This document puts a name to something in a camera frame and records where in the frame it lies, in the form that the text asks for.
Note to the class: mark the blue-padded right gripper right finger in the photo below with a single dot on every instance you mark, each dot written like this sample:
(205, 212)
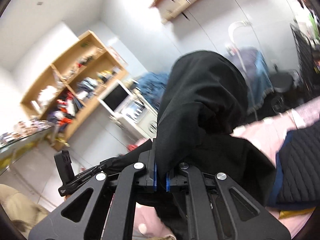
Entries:
(176, 180)

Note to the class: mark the wooden bookshelf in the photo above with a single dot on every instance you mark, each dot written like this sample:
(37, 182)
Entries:
(67, 91)

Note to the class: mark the navy quilted jacket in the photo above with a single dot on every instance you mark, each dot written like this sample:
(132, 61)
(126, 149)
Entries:
(296, 186)

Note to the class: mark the pink bed sheet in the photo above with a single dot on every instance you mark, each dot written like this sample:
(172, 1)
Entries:
(267, 135)

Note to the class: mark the black sweatshirt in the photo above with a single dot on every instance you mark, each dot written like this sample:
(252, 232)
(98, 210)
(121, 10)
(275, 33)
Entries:
(229, 179)

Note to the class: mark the white computer monitor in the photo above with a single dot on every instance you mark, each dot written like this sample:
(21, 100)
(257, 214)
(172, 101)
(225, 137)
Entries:
(115, 96)

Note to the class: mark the blue denim garment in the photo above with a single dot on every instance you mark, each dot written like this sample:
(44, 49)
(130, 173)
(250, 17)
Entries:
(152, 87)

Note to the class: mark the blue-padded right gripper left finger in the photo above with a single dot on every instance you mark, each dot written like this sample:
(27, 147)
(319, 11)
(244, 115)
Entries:
(149, 177)

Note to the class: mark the yellow-gold cloth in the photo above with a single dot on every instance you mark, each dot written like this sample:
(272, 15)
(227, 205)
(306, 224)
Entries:
(289, 214)

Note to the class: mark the white cabinet desk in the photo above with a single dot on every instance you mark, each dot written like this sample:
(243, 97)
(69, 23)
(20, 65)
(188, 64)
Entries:
(136, 116)

